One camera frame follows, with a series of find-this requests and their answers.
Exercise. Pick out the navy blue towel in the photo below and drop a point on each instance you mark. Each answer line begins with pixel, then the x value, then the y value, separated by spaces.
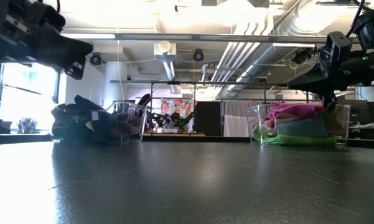
pixel 84 104

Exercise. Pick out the black aluminium rig frame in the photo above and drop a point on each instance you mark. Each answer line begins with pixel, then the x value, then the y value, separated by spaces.
pixel 205 38

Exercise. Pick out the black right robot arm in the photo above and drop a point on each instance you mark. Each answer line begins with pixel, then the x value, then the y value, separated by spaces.
pixel 373 28

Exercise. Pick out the magenta pink towel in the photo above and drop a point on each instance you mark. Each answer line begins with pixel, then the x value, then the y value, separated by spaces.
pixel 295 110

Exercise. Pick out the white curtain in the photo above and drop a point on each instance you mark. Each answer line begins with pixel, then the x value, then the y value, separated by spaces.
pixel 236 118

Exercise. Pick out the black background panel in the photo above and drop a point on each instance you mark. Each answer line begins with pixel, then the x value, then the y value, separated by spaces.
pixel 208 118

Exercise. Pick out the light aqua towel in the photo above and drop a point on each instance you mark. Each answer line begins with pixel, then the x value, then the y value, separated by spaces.
pixel 302 129

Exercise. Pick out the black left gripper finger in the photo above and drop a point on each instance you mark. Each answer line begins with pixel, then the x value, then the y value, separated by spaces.
pixel 74 70
pixel 65 48

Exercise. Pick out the white round column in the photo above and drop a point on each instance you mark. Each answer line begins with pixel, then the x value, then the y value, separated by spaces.
pixel 115 84

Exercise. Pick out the clear plastic basket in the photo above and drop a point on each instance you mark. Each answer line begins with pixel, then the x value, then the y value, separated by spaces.
pixel 141 124
pixel 255 124

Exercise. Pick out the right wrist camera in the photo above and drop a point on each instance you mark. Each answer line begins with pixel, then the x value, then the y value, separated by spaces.
pixel 345 46

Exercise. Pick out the background robot arms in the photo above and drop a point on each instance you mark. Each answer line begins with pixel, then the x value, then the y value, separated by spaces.
pixel 171 119

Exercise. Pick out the lime green towel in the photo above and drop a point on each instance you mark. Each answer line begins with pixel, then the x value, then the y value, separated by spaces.
pixel 298 140

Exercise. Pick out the black round ceiling device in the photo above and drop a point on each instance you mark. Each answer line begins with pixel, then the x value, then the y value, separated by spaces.
pixel 198 55
pixel 96 58

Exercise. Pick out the silver ceiling duct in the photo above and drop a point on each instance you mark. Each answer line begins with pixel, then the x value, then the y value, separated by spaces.
pixel 267 59

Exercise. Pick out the black towel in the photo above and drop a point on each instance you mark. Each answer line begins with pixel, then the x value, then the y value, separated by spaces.
pixel 68 124

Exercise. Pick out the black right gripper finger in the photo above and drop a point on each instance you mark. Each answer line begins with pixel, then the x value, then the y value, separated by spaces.
pixel 308 82
pixel 330 101

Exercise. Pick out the floral poster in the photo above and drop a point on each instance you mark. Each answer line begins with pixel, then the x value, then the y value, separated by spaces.
pixel 177 107

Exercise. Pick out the purple towel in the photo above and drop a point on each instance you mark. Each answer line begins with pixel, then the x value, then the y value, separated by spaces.
pixel 144 100

